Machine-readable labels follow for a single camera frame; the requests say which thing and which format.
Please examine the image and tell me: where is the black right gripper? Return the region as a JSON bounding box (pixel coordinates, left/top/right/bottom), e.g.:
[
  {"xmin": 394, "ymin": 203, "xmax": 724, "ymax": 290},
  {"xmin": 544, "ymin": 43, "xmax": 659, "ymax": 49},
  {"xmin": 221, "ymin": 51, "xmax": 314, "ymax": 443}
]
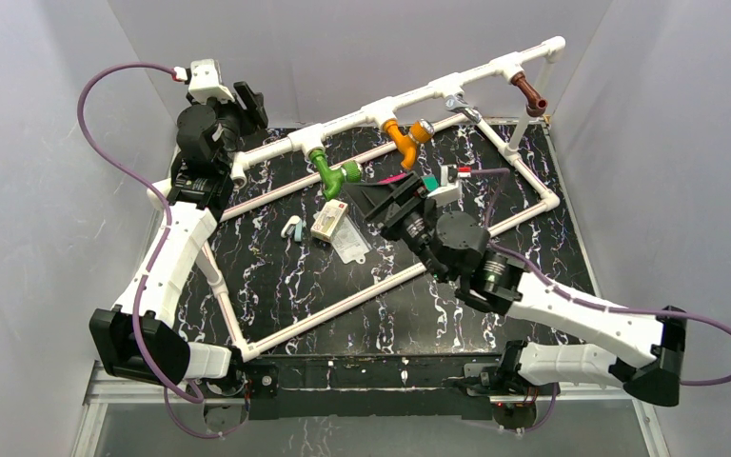
[{"xmin": 342, "ymin": 172, "xmax": 451, "ymax": 285}]

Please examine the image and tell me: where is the green plastic faucet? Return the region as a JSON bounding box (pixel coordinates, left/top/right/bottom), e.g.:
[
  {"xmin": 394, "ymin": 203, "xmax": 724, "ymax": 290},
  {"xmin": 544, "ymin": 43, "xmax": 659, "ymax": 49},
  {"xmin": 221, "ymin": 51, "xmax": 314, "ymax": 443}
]
[{"xmin": 308, "ymin": 148, "xmax": 362, "ymax": 201}]

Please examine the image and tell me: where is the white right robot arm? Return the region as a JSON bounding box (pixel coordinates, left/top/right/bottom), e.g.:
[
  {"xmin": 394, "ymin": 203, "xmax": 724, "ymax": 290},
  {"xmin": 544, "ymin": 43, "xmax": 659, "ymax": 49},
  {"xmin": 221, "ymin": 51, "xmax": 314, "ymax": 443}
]
[{"xmin": 345, "ymin": 173, "xmax": 687, "ymax": 407}]

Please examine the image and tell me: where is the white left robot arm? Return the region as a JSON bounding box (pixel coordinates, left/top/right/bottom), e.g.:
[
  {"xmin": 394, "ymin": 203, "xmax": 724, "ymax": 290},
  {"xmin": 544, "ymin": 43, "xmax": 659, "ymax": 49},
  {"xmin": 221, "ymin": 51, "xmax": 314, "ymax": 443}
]
[{"xmin": 89, "ymin": 80, "xmax": 268, "ymax": 396}]

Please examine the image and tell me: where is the pink plastic strip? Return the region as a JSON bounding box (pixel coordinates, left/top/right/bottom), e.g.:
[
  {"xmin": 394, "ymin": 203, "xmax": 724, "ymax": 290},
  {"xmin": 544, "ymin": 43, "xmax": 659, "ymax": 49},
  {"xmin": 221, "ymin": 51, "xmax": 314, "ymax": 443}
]
[{"xmin": 376, "ymin": 174, "xmax": 406, "ymax": 185}]

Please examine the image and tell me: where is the clear plastic bag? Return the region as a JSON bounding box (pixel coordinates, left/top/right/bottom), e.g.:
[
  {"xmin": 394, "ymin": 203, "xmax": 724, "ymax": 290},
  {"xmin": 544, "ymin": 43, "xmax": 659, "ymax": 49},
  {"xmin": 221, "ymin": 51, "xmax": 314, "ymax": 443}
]
[{"xmin": 331, "ymin": 216, "xmax": 371, "ymax": 265}]

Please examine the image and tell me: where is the small beige cardboard box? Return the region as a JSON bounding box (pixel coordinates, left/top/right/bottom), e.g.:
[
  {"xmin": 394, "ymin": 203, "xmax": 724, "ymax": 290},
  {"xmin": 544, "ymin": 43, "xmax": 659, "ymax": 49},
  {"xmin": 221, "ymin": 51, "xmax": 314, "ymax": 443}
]
[{"xmin": 310, "ymin": 199, "xmax": 348, "ymax": 243}]

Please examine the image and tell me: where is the small green plastic piece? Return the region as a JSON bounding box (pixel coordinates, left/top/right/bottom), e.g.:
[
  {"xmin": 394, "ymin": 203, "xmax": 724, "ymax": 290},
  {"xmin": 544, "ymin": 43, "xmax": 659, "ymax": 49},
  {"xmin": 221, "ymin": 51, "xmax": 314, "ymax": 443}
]
[{"xmin": 422, "ymin": 175, "xmax": 440, "ymax": 192}]

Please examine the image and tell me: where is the white teal thread tape roll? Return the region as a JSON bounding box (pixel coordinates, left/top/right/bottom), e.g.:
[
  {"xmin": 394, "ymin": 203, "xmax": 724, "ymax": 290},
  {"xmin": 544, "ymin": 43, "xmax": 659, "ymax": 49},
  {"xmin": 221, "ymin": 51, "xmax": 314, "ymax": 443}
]
[{"xmin": 280, "ymin": 215, "xmax": 305, "ymax": 243}]

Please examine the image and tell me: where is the orange plastic faucet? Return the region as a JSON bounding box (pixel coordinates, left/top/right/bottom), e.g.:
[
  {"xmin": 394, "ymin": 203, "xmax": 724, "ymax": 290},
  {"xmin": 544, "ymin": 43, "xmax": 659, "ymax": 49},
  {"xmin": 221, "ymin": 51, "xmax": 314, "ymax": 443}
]
[{"xmin": 381, "ymin": 118, "xmax": 435, "ymax": 170}]

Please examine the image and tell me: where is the black marble table mat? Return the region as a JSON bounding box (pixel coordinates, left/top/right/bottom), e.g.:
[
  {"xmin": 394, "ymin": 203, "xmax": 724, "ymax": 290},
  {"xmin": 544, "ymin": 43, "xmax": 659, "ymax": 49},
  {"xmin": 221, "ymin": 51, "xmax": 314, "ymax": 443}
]
[{"xmin": 175, "ymin": 124, "xmax": 596, "ymax": 355}]

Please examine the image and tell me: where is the chrome metal faucet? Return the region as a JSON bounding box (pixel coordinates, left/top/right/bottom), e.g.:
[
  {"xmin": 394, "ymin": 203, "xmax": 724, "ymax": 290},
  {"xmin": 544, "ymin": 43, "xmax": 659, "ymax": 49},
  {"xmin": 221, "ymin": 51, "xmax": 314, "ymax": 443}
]
[{"xmin": 444, "ymin": 92, "xmax": 483, "ymax": 124}]

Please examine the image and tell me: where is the brown plastic faucet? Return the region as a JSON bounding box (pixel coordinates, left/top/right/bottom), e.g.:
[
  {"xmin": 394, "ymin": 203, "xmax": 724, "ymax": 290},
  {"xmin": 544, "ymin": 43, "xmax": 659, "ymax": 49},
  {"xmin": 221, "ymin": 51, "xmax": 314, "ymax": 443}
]
[{"xmin": 509, "ymin": 70, "xmax": 548, "ymax": 118}]

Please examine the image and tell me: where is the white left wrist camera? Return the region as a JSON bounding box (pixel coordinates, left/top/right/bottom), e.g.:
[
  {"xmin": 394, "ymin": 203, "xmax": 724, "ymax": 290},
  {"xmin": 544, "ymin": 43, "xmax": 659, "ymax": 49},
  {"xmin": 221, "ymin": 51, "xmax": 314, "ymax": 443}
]
[{"xmin": 173, "ymin": 59, "xmax": 236, "ymax": 104}]

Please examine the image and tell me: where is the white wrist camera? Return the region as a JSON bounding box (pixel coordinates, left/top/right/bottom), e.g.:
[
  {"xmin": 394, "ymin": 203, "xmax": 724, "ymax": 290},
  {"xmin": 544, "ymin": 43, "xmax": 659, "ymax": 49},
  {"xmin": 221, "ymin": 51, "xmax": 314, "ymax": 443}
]
[
  {"xmin": 427, "ymin": 165, "xmax": 471, "ymax": 207},
  {"xmin": 173, "ymin": 59, "xmax": 236, "ymax": 104}
]

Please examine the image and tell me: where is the white PVC pipe frame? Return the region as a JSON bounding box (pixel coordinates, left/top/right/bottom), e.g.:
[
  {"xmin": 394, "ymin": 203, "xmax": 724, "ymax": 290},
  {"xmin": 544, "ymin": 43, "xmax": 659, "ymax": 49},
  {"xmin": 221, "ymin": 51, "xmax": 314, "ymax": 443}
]
[{"xmin": 148, "ymin": 35, "xmax": 566, "ymax": 364}]

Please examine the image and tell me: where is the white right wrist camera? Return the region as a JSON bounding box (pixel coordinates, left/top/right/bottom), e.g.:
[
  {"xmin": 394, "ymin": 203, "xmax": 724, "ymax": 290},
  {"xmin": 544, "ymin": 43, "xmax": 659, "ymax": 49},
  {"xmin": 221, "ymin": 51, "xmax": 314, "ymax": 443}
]
[{"xmin": 427, "ymin": 165, "xmax": 471, "ymax": 207}]

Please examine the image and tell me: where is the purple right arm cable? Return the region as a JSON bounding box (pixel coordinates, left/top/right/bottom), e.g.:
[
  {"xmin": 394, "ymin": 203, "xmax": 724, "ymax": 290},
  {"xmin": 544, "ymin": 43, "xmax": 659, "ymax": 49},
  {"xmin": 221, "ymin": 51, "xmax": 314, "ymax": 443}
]
[{"xmin": 465, "ymin": 167, "xmax": 731, "ymax": 387}]

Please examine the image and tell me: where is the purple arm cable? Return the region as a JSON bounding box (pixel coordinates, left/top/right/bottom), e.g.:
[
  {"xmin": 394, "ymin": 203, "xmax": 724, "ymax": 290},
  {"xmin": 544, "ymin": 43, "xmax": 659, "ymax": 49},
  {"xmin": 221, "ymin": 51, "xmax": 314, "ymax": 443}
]
[
  {"xmin": 465, "ymin": 167, "xmax": 731, "ymax": 387},
  {"xmin": 76, "ymin": 63, "xmax": 250, "ymax": 441}
]

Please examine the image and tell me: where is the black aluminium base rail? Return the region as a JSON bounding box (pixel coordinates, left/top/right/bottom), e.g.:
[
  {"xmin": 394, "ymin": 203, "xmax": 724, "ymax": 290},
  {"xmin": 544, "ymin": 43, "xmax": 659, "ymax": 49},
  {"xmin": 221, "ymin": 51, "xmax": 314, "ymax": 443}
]
[{"xmin": 201, "ymin": 353, "xmax": 553, "ymax": 421}]

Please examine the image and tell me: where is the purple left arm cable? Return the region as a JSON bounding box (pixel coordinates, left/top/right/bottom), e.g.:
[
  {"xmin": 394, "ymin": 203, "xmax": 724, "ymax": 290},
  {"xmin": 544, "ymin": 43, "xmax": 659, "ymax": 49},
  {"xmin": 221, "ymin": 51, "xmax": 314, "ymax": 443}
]
[{"xmin": 76, "ymin": 63, "xmax": 250, "ymax": 441}]

